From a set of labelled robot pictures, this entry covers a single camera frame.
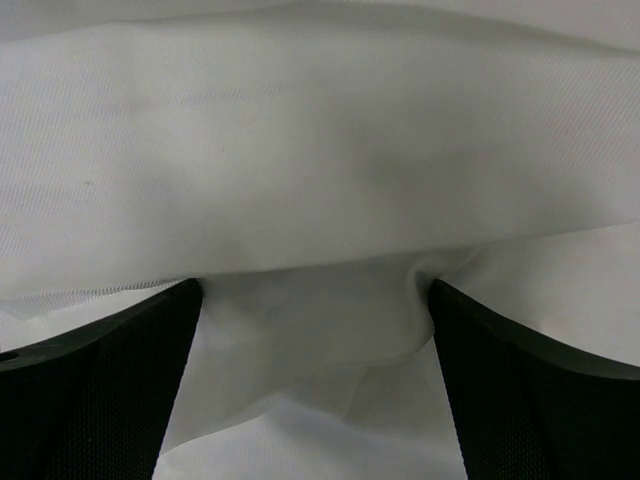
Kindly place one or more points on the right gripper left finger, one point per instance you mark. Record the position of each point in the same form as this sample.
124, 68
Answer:
95, 402

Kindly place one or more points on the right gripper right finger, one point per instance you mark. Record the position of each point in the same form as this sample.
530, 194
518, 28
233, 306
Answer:
526, 406

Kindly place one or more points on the white pleated skirt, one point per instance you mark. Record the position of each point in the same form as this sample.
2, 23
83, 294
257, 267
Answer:
311, 162

